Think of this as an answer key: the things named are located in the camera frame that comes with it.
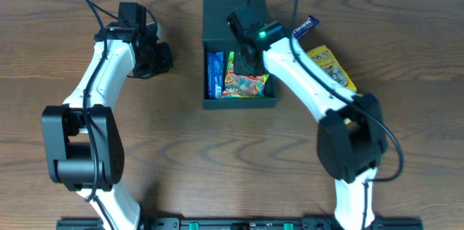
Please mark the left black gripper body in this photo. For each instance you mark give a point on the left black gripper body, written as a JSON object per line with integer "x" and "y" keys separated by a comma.
{"x": 159, "y": 60}

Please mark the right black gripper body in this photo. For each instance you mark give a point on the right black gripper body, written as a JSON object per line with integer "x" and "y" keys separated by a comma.
{"x": 249, "y": 62}

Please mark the green Haribo gummy bag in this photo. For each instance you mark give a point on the green Haribo gummy bag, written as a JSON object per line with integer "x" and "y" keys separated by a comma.
{"x": 242, "y": 86}

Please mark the blue Oreo cookie pack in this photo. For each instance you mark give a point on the blue Oreo cookie pack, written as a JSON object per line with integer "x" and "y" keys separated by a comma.
{"x": 215, "y": 68}

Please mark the black gift box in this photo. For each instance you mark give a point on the black gift box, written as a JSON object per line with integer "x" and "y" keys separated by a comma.
{"x": 221, "y": 19}

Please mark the yellow sunflower seed bag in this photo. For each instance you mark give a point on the yellow sunflower seed bag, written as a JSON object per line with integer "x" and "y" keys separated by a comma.
{"x": 326, "y": 60}

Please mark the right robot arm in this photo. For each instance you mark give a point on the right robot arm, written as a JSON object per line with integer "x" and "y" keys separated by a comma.
{"x": 350, "y": 139}

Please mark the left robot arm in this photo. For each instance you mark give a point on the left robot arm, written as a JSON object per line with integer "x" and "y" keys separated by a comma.
{"x": 84, "y": 151}

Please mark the dark blue Dairy Milk bar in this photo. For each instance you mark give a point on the dark blue Dairy Milk bar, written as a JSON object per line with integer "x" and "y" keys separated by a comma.
{"x": 310, "y": 23}

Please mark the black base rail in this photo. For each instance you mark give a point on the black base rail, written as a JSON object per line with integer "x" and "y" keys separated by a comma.
{"x": 308, "y": 223}

